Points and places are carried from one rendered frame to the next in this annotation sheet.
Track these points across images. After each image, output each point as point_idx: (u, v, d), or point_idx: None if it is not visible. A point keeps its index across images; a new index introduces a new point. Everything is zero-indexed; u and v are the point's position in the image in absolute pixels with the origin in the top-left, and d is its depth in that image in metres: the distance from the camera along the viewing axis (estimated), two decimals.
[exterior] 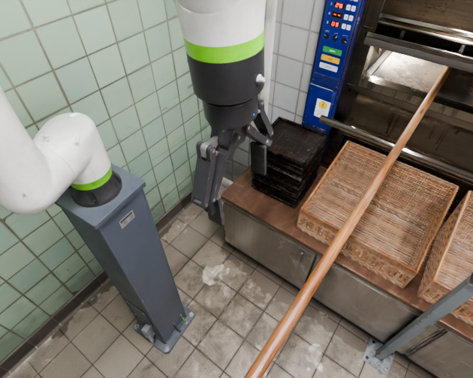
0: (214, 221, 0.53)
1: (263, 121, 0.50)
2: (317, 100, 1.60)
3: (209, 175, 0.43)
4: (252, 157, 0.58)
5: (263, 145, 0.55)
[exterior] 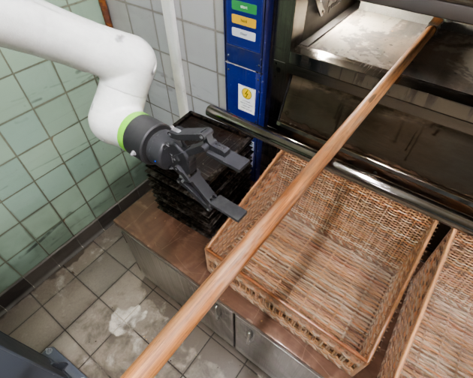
0: (242, 217, 0.61)
1: (185, 140, 0.55)
2: (238, 87, 1.11)
3: (191, 193, 0.65)
4: (231, 155, 0.52)
5: (211, 148, 0.52)
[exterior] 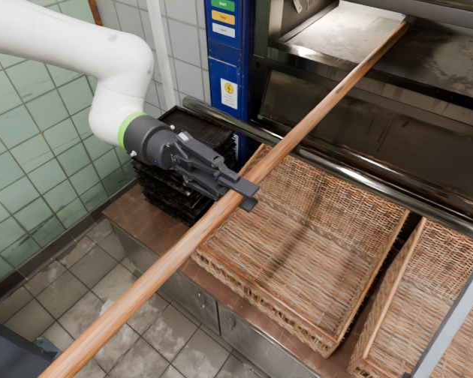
0: (254, 206, 0.56)
1: (192, 154, 0.56)
2: (221, 82, 1.14)
3: (197, 190, 0.63)
4: (241, 181, 0.55)
5: (222, 175, 0.55)
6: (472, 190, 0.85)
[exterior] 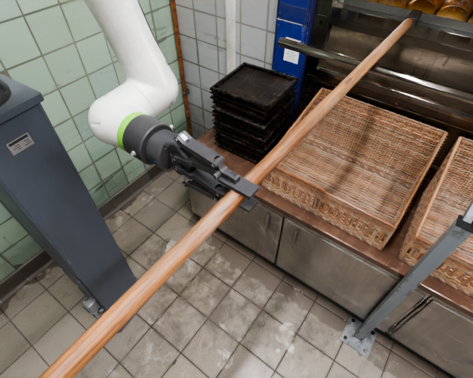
0: (254, 206, 0.56)
1: (191, 154, 0.56)
2: None
3: (197, 190, 0.63)
4: (241, 181, 0.55)
5: (222, 175, 0.55)
6: None
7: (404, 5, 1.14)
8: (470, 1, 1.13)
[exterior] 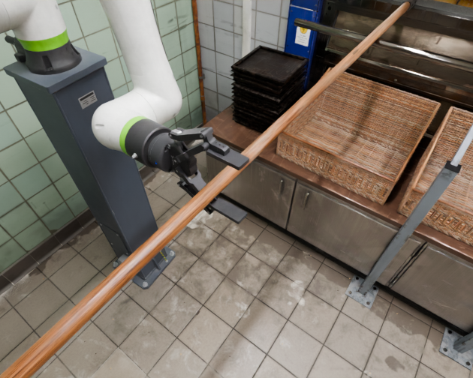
0: (243, 218, 0.60)
1: (185, 140, 0.55)
2: None
3: (191, 196, 0.65)
4: (231, 154, 0.53)
5: (211, 147, 0.52)
6: None
7: None
8: None
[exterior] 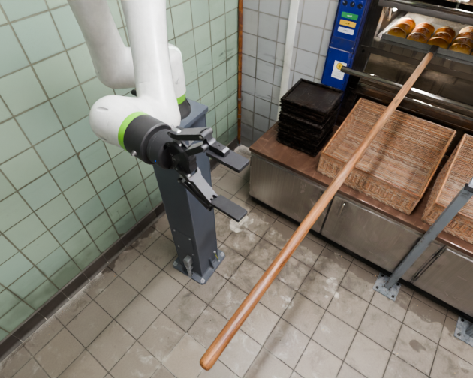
0: (243, 216, 0.61)
1: (185, 140, 0.55)
2: (334, 62, 1.87)
3: (191, 193, 0.65)
4: (230, 155, 0.52)
5: (210, 148, 0.52)
6: None
7: (426, 41, 1.62)
8: (472, 37, 1.60)
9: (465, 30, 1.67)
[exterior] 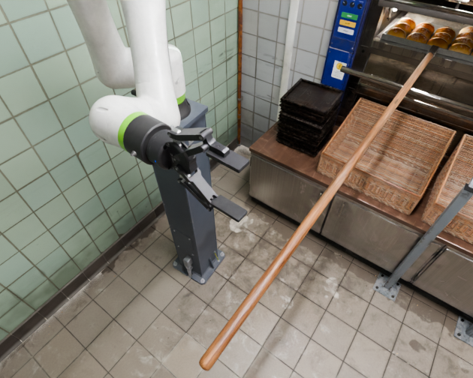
0: (243, 216, 0.61)
1: (185, 140, 0.55)
2: (334, 62, 1.87)
3: (191, 193, 0.65)
4: (230, 155, 0.52)
5: (210, 148, 0.52)
6: None
7: (426, 41, 1.62)
8: (472, 37, 1.60)
9: (465, 30, 1.67)
